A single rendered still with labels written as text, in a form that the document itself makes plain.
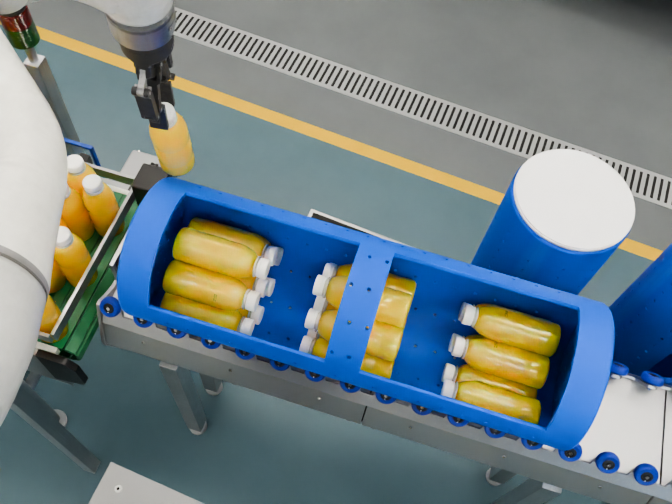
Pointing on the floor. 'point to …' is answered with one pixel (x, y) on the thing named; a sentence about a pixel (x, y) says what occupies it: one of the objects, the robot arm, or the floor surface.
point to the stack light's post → (40, 71)
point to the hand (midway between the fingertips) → (160, 104)
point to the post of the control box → (32, 411)
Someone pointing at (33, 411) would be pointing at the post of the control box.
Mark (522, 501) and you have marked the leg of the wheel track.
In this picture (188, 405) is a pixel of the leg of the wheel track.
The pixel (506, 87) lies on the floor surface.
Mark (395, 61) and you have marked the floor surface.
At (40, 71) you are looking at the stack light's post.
